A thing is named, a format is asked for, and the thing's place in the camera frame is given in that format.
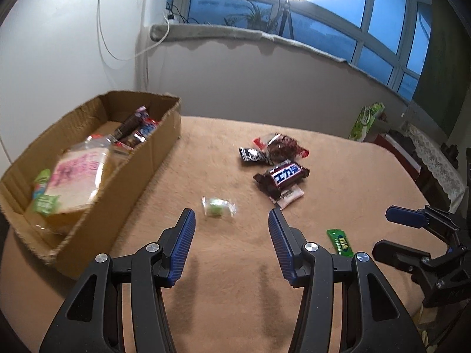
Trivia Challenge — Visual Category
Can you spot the green candy clear wrapper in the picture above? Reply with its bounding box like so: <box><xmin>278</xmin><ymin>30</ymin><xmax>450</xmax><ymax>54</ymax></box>
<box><xmin>201</xmin><ymin>197</ymin><xmax>236</xmax><ymax>218</ymax></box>

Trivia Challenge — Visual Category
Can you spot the pink white small packet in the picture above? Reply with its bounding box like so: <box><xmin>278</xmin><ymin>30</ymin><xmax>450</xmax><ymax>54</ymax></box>
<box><xmin>269</xmin><ymin>184</ymin><xmax>305</xmax><ymax>210</ymax></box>

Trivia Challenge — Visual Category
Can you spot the green gum pack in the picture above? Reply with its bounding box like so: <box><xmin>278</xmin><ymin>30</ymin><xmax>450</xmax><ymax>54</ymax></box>
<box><xmin>326</xmin><ymin>229</ymin><xmax>354</xmax><ymax>257</ymax></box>

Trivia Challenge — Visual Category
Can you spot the green white snack pouch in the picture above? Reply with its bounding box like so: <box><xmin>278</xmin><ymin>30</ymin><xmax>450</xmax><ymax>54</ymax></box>
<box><xmin>32</xmin><ymin>169</ymin><xmax>59</xmax><ymax>216</ymax></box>

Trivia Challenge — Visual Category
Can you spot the black white patterned snack packet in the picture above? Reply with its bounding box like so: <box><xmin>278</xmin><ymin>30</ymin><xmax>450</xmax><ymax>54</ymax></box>
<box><xmin>239</xmin><ymin>147</ymin><xmax>273</xmax><ymax>166</ymax></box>

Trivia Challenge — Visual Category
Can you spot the red dates clear bag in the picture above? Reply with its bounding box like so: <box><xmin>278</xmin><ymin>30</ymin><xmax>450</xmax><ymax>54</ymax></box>
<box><xmin>252</xmin><ymin>132</ymin><xmax>310</xmax><ymax>163</ymax></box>

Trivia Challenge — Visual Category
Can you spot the grey windowsill cover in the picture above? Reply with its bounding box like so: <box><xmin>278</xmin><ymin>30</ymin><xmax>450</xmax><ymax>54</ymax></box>
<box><xmin>150</xmin><ymin>24</ymin><xmax>393</xmax><ymax>84</ymax></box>

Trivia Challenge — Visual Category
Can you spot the dark chocolate bar in box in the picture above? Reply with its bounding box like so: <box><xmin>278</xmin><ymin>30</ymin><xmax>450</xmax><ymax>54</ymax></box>
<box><xmin>112</xmin><ymin>106</ymin><xmax>148</xmax><ymax>141</ymax></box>

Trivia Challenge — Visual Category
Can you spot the potted spider plant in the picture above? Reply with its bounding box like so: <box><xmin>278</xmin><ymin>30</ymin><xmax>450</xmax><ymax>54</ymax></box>
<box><xmin>223</xmin><ymin>0</ymin><xmax>278</xmax><ymax>33</ymax></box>

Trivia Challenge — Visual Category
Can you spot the green white tissue pack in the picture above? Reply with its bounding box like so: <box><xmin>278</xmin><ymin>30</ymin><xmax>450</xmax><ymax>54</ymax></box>
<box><xmin>348</xmin><ymin>102</ymin><xmax>385</xmax><ymax>142</ymax></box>

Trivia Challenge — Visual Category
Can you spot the white hanging cable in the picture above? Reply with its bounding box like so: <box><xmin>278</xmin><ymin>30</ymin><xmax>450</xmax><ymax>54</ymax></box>
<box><xmin>96</xmin><ymin>0</ymin><xmax>173</xmax><ymax>62</ymax></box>

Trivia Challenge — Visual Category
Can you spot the brown cardboard box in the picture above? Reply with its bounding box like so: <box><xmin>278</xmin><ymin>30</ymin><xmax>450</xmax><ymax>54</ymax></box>
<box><xmin>1</xmin><ymin>91</ymin><xmax>181</xmax><ymax>279</ymax></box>

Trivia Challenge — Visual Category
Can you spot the red blue candy bar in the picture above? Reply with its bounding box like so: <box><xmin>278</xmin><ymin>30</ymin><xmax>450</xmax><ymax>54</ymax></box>
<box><xmin>120</xmin><ymin>118</ymin><xmax>160</xmax><ymax>148</ymax></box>

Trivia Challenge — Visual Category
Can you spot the pink bread bag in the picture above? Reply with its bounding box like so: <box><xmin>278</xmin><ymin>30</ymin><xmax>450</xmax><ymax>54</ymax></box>
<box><xmin>40</xmin><ymin>147</ymin><xmax>112</xmax><ymax>234</ymax></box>

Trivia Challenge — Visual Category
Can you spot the white lace cloth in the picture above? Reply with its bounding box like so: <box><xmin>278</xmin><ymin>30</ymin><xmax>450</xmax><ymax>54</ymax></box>
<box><xmin>404</xmin><ymin>122</ymin><xmax>467</xmax><ymax>213</ymax></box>

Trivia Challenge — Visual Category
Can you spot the brown Snickers bar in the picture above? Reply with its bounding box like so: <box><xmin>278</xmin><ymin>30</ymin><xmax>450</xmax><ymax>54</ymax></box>
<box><xmin>253</xmin><ymin>159</ymin><xmax>310</xmax><ymax>200</ymax></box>

